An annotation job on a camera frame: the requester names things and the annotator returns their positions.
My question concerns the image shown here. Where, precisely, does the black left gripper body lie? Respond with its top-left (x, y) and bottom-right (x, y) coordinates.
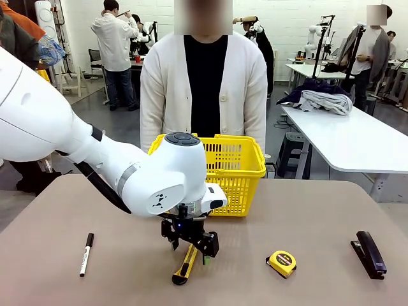
top-left (160, 203), bottom-right (208, 248)

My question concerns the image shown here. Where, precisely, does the yellow utility knife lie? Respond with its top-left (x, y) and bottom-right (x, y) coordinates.
top-left (171, 244), bottom-right (199, 286)

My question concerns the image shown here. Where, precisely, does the black stapler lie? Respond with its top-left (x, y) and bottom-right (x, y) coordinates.
top-left (350, 230), bottom-right (388, 281)

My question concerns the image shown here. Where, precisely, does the yellow plastic shopping basket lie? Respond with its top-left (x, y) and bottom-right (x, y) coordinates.
top-left (147, 133), bottom-right (267, 218)

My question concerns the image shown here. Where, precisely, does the person in white cardigan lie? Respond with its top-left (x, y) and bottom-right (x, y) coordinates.
top-left (139, 0), bottom-right (268, 154)

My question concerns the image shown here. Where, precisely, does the person in white shirt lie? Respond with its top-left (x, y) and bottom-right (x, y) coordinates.
top-left (91, 0), bottom-right (140, 112)

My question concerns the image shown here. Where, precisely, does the person in grey sweater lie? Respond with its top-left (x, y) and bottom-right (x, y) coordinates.
top-left (337, 4), bottom-right (392, 112)

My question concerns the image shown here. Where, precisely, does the seated person in light top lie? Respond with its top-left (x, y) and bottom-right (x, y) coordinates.
top-left (386, 31), bottom-right (398, 61)

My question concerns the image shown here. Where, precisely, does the yellow tape measure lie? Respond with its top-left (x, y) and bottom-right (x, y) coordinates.
top-left (265, 249), bottom-right (297, 280)

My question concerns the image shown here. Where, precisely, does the white marker with black cap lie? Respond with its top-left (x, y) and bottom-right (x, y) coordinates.
top-left (79, 232), bottom-right (95, 278)

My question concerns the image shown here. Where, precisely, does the grey plastic stool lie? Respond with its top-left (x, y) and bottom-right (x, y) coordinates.
top-left (365, 95), bottom-right (378, 116)
top-left (275, 132), bottom-right (312, 180)

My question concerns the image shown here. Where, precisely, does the large white table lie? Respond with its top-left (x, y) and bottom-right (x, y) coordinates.
top-left (279, 105), bottom-right (408, 203)

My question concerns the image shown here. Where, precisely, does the grey crumpled garment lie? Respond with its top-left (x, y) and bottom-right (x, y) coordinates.
top-left (300, 89), bottom-right (354, 116)

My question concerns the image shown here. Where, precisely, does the white wooden chair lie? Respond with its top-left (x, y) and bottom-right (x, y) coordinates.
top-left (56, 65), bottom-right (87, 98)

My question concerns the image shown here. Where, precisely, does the pile of clothes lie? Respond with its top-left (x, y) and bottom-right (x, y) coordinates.
top-left (276, 78), bottom-right (351, 108)

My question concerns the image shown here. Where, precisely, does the black office chair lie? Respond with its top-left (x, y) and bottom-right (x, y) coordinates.
top-left (88, 48), bottom-right (106, 77)

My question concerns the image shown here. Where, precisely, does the long white background table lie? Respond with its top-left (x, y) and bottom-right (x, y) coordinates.
top-left (286, 62), bottom-right (355, 93)

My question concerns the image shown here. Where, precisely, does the yellow bag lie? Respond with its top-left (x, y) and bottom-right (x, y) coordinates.
top-left (36, 68), bottom-right (52, 84)

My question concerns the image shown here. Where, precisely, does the black tripod stand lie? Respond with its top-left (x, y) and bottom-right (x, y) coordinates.
top-left (311, 15), bottom-right (335, 80)
top-left (343, 24), bottom-right (368, 92)

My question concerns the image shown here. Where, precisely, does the blue patterned garment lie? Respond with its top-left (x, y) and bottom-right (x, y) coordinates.
top-left (35, 33), bottom-right (68, 69)

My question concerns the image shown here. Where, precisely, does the dark green padded jacket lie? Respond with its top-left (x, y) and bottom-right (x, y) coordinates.
top-left (0, 12), bottom-right (40, 70)

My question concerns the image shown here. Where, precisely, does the white cylindrical appliance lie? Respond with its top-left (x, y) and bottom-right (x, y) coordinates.
top-left (34, 0), bottom-right (58, 40)

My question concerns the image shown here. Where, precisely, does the orange garment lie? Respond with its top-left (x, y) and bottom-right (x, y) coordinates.
top-left (0, 0), bottom-right (47, 42)

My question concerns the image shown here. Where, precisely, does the white background desk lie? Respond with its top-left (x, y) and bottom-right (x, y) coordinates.
top-left (387, 58), bottom-right (408, 98)

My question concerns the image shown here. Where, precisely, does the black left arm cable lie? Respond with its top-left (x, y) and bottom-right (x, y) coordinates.
top-left (57, 149), bottom-right (132, 215)

